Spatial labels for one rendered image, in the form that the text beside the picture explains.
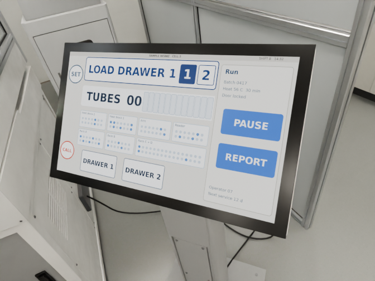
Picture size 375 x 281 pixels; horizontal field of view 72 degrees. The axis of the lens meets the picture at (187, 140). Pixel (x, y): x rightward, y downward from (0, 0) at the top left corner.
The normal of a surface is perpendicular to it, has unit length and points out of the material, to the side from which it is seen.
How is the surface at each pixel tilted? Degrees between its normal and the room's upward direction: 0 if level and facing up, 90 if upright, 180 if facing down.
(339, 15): 90
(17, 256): 90
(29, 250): 90
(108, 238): 0
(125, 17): 90
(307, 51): 50
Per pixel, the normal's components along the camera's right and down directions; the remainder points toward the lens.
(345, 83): -0.87, 0.40
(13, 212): 0.38, 0.55
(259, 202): -0.37, 0.00
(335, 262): -0.13, -0.76
